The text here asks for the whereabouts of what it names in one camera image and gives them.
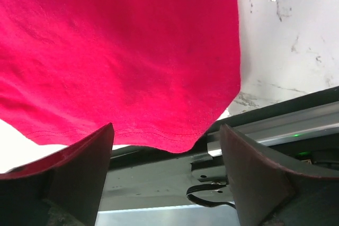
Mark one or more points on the aluminium frame rail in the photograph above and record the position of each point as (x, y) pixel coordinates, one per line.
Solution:
(273, 130)

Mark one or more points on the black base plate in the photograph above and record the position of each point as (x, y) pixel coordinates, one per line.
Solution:
(140, 177)

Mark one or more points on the pink t shirt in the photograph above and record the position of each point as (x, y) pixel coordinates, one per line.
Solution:
(160, 71)

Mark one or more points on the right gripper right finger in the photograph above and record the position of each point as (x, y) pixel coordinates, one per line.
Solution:
(270, 188)

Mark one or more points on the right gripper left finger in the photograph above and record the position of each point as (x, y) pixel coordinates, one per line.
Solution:
(64, 188)

